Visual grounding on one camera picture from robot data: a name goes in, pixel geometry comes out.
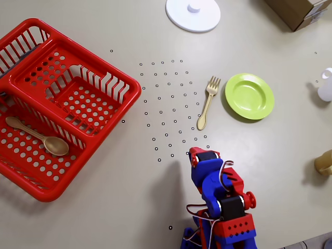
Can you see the blue gripper with motor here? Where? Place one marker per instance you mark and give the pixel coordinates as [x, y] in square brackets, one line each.
[206, 156]

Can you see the tan wooden fork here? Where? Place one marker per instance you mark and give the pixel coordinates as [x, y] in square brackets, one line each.
[201, 123]

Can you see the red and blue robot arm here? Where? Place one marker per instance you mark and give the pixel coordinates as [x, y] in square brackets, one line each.
[233, 228]

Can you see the lime green plastic plate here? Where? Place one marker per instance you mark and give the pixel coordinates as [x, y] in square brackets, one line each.
[249, 96]

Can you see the red plastic dish basket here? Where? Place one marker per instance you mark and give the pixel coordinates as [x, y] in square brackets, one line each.
[77, 122]

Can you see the tan plastic cup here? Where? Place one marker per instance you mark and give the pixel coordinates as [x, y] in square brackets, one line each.
[325, 162]

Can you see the white round disc base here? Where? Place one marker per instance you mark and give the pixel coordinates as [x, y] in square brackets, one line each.
[193, 20]

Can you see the tan wooden spoon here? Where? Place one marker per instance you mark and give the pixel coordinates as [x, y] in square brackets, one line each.
[55, 146]

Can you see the white plastic cup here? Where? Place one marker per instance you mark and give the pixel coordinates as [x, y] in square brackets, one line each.
[326, 89]

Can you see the brown cardboard box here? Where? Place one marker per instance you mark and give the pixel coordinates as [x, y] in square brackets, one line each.
[290, 10]

